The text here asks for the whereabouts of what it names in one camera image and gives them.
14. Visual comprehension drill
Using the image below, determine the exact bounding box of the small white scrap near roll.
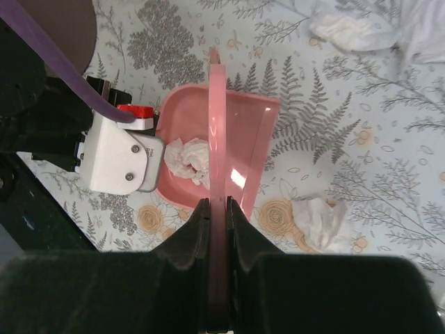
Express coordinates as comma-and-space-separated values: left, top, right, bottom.
164, 138, 210, 190

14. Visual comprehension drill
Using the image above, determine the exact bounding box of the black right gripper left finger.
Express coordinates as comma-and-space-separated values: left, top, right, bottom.
1, 200, 210, 333

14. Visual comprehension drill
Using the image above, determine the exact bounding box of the white paper scrap under gripper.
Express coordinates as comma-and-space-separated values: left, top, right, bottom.
292, 198, 353, 253

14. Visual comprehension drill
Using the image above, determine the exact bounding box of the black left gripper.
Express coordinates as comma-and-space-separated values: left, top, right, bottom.
1, 22, 93, 172

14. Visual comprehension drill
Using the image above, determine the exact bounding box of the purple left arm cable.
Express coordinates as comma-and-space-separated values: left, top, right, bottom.
0, 0, 136, 125

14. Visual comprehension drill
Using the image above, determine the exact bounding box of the floral table mat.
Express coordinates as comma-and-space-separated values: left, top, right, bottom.
17, 0, 445, 307

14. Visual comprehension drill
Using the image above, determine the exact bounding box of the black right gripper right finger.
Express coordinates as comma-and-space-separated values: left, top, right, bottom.
226, 199, 437, 333

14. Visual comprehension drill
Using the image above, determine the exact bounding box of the brown trash bin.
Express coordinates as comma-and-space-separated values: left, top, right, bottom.
20, 0, 97, 74

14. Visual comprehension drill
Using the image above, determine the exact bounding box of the crumpled white paper scrap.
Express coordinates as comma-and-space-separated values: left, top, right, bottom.
309, 1, 444, 68

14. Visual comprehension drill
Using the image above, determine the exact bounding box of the pink hand brush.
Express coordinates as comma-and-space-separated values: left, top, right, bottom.
207, 47, 229, 333

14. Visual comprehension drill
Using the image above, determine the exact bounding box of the pink dustpan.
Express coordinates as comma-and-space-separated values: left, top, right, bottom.
156, 84, 280, 218

